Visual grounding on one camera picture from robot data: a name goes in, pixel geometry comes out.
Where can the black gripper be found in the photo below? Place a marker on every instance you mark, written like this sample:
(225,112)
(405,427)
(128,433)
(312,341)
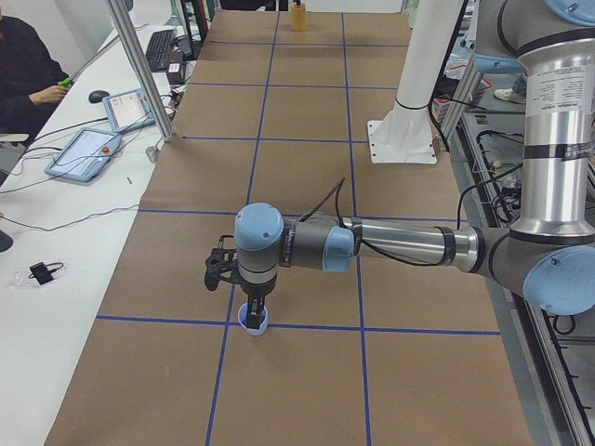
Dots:
(257,290)

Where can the light blue plastic cup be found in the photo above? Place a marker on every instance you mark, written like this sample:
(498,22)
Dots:
(252,324)

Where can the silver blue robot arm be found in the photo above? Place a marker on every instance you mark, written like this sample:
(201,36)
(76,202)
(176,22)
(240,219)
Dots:
(546,255)

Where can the small black adapter device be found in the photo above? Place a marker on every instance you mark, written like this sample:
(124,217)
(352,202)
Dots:
(43,272)

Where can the blue teach pendant tablet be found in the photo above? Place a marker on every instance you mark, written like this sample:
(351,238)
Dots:
(87,153)

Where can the black computer mouse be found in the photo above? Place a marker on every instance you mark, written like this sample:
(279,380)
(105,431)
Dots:
(97,96)

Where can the black keyboard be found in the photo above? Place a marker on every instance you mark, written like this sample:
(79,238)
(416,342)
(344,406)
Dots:
(159,49)

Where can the wooden cylinder holder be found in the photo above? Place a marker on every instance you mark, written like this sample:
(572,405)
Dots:
(298,12)

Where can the seated person in black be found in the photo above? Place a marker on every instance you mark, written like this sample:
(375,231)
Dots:
(31,87)

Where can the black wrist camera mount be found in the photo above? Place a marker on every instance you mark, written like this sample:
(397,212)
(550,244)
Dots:
(221,265)

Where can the aluminium frame post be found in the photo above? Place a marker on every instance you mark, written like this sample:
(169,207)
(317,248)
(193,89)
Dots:
(139,65)

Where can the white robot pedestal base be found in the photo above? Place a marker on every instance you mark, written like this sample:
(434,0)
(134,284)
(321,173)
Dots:
(404,136)

